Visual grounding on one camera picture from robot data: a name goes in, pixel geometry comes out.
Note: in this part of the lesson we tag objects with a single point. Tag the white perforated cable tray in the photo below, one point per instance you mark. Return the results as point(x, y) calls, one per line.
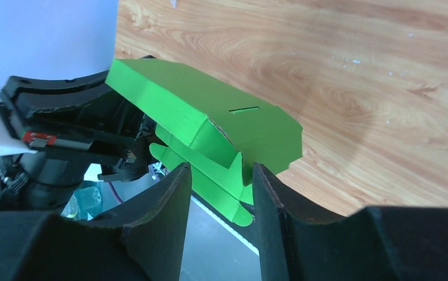
point(226, 226)

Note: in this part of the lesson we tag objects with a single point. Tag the green paper box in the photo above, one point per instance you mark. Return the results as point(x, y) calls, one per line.
point(219, 129)

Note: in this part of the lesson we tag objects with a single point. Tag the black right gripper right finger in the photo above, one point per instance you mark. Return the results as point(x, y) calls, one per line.
point(301, 240)

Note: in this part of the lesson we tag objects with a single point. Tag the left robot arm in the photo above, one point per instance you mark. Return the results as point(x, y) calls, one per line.
point(20, 193)

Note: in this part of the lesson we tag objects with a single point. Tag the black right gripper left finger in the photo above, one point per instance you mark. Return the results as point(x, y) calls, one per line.
point(141, 239)

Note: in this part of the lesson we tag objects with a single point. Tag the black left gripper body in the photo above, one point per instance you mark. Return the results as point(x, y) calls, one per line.
point(62, 145)

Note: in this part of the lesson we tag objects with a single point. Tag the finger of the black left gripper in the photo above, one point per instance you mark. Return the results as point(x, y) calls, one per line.
point(84, 102)

